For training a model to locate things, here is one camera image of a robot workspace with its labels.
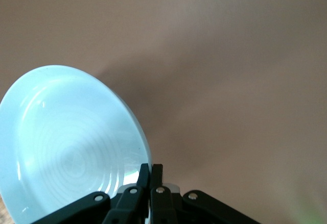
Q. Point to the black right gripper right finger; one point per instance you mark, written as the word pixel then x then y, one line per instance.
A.
pixel 163 206

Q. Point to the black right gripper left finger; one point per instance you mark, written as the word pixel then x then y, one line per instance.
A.
pixel 127 203

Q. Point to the light blue round plate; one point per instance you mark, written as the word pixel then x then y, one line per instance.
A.
pixel 66 142

